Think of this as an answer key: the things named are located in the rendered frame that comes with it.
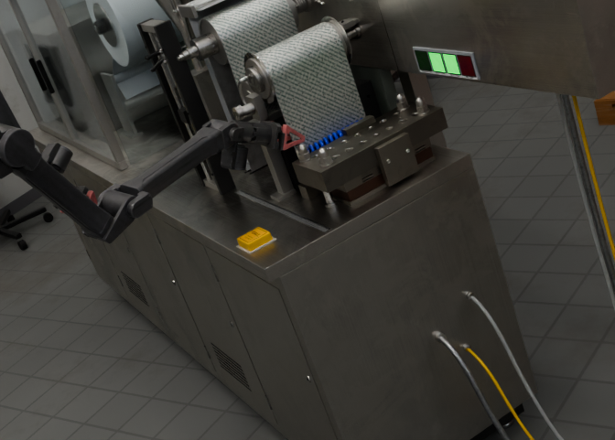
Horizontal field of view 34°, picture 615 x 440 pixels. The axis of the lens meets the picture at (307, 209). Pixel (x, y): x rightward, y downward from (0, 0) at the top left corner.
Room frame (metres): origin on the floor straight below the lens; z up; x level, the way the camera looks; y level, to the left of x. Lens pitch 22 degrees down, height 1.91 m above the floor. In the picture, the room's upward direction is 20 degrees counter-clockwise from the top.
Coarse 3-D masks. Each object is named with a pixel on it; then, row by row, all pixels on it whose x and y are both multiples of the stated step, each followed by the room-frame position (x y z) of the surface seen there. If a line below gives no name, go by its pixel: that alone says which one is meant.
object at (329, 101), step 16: (320, 80) 2.61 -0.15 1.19; (336, 80) 2.62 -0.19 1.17; (352, 80) 2.64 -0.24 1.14; (288, 96) 2.57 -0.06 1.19; (304, 96) 2.58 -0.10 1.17; (320, 96) 2.60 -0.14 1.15; (336, 96) 2.62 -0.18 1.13; (352, 96) 2.64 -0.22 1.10; (288, 112) 2.56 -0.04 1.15; (304, 112) 2.58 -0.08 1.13; (320, 112) 2.59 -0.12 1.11; (336, 112) 2.61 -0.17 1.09; (352, 112) 2.63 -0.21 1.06; (304, 128) 2.57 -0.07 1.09; (320, 128) 2.59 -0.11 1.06; (336, 128) 2.61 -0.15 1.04; (304, 144) 2.56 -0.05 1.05
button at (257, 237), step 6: (258, 228) 2.41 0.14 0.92; (246, 234) 2.39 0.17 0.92; (252, 234) 2.38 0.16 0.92; (258, 234) 2.37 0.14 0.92; (264, 234) 2.35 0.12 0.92; (270, 234) 2.35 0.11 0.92; (240, 240) 2.37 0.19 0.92; (246, 240) 2.36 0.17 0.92; (252, 240) 2.35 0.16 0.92; (258, 240) 2.34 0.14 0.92; (264, 240) 2.35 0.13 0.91; (270, 240) 2.35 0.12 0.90; (246, 246) 2.34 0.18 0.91; (252, 246) 2.33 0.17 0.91; (258, 246) 2.34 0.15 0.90
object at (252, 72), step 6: (252, 66) 2.61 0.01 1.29; (246, 72) 2.62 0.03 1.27; (252, 72) 2.58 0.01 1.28; (258, 72) 2.58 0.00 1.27; (252, 78) 2.60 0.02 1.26; (258, 78) 2.57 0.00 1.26; (252, 84) 2.61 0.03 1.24; (258, 84) 2.57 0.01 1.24; (258, 90) 2.58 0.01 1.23; (264, 90) 2.59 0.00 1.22
